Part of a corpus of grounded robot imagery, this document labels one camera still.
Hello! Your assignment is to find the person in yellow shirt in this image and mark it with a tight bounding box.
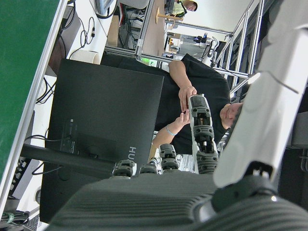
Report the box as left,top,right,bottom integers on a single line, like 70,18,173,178
171,0,199,18

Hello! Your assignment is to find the black electronics module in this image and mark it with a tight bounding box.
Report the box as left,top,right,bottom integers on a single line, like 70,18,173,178
8,156,34,197

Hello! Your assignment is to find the thin black cable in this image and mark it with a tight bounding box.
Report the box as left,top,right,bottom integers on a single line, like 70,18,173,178
68,16,96,58

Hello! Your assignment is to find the brown wooden table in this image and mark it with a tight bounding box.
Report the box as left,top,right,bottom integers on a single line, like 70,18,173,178
141,0,167,56

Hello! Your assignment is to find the black computer monitor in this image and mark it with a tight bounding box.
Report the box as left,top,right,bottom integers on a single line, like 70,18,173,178
21,58,166,223

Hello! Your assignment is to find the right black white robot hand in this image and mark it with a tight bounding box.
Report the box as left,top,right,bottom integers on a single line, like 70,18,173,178
48,0,308,231

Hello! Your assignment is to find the dark brown flat box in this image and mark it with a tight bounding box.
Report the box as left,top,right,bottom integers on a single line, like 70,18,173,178
48,36,67,73

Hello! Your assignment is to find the green belt conveyor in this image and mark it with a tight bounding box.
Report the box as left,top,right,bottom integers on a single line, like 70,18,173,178
0,0,71,202

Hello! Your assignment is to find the person in black shirt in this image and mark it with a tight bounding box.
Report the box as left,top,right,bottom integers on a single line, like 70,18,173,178
100,53,244,155

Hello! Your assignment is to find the grey office chair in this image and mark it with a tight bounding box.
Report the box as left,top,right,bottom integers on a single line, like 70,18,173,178
119,0,150,10

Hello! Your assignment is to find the robot teach pendant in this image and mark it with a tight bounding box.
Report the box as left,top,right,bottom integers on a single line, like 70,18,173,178
94,0,116,15

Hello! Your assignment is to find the brown cardboard box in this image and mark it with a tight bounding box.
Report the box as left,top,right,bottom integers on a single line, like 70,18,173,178
106,15,120,48

